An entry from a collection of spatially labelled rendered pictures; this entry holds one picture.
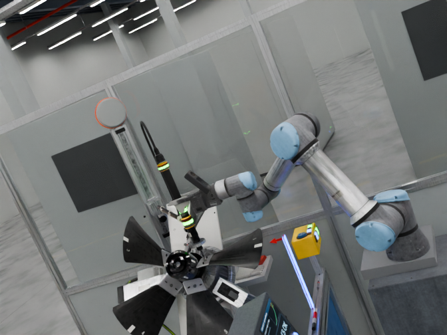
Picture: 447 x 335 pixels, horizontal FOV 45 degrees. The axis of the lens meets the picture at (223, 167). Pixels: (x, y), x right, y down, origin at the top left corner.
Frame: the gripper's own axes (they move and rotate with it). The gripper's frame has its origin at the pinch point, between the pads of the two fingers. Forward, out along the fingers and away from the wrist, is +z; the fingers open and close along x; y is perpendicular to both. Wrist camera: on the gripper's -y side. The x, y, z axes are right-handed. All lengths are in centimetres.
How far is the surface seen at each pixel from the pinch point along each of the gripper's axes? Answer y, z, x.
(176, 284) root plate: 33.8, 11.8, -3.1
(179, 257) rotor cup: 22.7, 5.4, -3.7
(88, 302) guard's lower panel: 60, 111, 70
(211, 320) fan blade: 46.5, -2.6, -16.5
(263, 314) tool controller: 22, -43, -68
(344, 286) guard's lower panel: 91, -40, 70
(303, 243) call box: 41, -39, 21
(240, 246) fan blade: 27.2, -19.3, 1.2
